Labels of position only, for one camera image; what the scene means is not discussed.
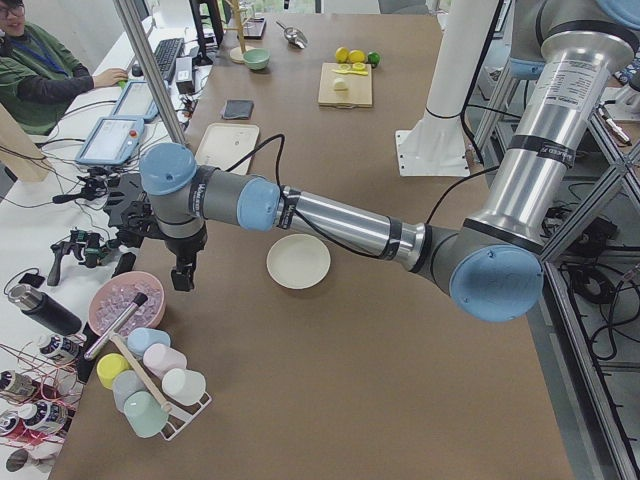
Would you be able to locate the black tray frame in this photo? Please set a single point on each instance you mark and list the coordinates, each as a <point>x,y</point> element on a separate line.
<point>253,29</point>

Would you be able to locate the seated person green jacket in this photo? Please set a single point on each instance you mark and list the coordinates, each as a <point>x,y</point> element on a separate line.
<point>40,77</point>

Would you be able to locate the blue cup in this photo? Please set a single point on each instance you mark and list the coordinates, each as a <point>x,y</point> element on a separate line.
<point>140,339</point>

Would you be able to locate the black gripper stand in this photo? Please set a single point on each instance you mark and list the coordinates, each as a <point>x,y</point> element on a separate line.
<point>129,210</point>

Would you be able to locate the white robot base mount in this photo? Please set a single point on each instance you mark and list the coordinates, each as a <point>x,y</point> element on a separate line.
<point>435,146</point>

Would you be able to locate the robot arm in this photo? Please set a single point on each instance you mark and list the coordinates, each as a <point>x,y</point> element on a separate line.
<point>490,266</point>

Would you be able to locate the lower whole lemon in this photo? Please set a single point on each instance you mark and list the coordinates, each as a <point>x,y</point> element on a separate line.
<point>341,54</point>

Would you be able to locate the grey folded cloth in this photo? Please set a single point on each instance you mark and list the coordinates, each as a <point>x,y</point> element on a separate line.
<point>237,109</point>

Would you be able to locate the whole lemon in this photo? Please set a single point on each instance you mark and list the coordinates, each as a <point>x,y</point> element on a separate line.
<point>356,56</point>
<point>341,54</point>

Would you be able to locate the pink bowl of ice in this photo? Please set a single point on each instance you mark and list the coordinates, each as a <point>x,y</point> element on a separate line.
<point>118,293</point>

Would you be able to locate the far teach pendant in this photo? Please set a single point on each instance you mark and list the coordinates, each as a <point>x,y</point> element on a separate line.
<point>136,100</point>

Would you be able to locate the metal ice scoop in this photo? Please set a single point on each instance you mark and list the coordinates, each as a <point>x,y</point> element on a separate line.
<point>293,35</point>

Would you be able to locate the grey cup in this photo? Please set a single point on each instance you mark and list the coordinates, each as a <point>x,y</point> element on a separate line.
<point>125,385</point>

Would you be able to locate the wooden mug tree stand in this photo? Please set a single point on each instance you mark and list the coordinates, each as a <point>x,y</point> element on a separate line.
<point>237,25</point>

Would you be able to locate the pink cup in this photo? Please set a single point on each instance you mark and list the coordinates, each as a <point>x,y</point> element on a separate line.
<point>159,359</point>

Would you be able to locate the mint green cup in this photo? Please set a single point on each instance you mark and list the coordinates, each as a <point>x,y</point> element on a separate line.
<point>144,414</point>

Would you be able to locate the yellow cup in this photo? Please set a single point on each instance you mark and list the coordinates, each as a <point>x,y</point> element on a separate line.
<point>109,367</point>

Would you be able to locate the cream rabbit print tray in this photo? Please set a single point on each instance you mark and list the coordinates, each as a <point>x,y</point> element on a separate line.
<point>224,144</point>

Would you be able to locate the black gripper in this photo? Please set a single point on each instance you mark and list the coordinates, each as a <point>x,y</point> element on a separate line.
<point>186,246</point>

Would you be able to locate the black keyboard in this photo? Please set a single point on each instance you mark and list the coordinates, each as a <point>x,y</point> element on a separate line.
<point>166,53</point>

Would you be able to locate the pale green bowl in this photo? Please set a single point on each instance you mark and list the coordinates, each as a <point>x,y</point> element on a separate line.
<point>256,58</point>

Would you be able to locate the black thermos bottle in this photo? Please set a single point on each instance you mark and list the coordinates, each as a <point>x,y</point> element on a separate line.
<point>44,310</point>

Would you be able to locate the white cup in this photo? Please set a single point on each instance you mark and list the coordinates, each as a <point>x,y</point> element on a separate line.
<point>184,386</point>

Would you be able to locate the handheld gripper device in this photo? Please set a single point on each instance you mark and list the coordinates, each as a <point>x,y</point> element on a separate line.
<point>87,248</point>

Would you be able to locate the white cup rack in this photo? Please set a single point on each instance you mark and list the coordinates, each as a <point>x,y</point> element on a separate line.
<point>181,416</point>

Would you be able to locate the upper whole lemon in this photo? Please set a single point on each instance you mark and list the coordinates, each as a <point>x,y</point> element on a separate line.
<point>356,56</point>

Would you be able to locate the yellow plastic knife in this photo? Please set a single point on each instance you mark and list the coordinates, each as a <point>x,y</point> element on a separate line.
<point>351,72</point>

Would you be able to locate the near teach pendant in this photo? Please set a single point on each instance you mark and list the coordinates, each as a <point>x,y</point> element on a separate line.
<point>112,141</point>

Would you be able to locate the bamboo cutting board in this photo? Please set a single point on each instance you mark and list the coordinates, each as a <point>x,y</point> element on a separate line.
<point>359,94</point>

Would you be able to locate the teach pendant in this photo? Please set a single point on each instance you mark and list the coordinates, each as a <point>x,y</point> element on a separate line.
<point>112,141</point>
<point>136,100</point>

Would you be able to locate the cream round plate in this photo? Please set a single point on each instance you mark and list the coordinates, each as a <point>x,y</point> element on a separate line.
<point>298,261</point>

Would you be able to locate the green lime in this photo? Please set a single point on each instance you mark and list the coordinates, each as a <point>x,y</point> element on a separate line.
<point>373,58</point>

